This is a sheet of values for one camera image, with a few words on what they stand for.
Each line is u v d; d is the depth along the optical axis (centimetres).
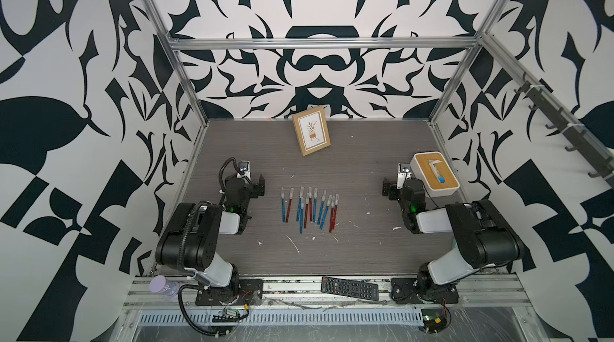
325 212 91
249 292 73
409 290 74
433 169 96
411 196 74
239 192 71
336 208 91
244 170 81
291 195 94
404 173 81
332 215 91
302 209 91
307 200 94
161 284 69
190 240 43
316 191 96
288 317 78
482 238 46
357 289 74
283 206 92
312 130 105
